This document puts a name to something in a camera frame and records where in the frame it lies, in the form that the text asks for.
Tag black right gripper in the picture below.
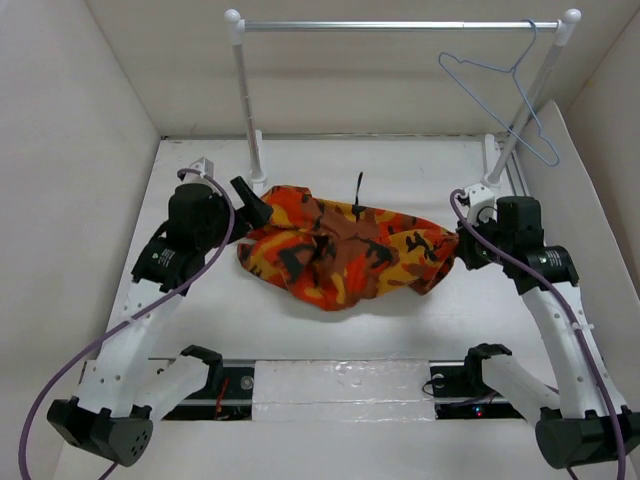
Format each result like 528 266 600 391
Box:
454 210 513 269

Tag orange camouflage trousers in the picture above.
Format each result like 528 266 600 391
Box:
237 185 459 311

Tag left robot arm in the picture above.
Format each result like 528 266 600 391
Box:
47 168 273 467

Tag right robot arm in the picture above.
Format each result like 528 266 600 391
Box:
450 187 639 479

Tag white clothes rack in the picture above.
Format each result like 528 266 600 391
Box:
224 8 582 194

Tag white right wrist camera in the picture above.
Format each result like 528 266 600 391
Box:
461 183 497 225

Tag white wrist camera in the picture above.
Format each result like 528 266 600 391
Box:
190 157 214 177
461 183 497 225

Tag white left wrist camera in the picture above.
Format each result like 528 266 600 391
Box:
190 157 214 177

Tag aluminium side rail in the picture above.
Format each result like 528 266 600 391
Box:
505 148 529 196

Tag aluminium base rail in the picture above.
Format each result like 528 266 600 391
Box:
167 359 520 423

